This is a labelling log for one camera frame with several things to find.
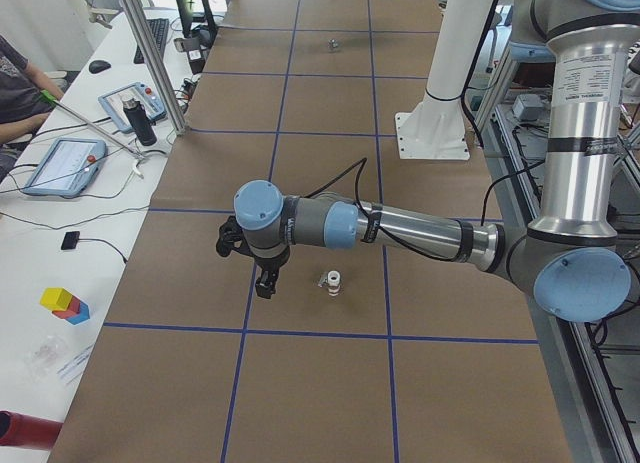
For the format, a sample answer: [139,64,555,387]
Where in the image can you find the near blue teach pendant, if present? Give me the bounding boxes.
[22,138,108,198]

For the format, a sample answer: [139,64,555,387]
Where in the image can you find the stacked colour toy blocks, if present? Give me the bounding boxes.
[40,287,90,325]

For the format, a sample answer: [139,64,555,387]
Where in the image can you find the small black square device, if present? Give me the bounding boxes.
[60,231,80,251]

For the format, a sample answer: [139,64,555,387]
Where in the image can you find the blue teach pendant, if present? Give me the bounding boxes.
[98,82,166,134]
[22,138,108,198]

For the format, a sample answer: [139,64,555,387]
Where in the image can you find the far blue teach pendant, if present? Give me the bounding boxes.
[98,82,166,134]

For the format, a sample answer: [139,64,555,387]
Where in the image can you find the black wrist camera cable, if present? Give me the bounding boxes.
[304,156,381,209]

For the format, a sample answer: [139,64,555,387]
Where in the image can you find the aluminium frame post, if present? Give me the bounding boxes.
[119,0,187,136]

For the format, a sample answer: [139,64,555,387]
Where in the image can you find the white PPR valve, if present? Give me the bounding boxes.
[318,270,342,297]

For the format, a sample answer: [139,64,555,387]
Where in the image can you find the black water bottle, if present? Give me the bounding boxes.
[122,98,157,146]

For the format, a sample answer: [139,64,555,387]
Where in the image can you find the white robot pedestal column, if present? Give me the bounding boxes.
[395,0,498,161]

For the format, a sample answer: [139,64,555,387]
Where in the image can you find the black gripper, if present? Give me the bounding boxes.
[254,250,290,298]

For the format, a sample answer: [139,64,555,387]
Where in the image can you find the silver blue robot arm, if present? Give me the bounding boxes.
[216,0,639,322]

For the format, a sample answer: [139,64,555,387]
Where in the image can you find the black keyboard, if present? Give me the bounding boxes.
[133,18,170,64]

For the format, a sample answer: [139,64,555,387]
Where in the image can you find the black computer mouse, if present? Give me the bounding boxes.
[88,60,111,74]

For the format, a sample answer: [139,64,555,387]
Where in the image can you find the seated person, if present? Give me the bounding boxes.
[1,37,64,179]

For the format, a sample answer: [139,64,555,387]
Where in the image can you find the red cylinder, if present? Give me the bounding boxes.
[1,410,62,450]

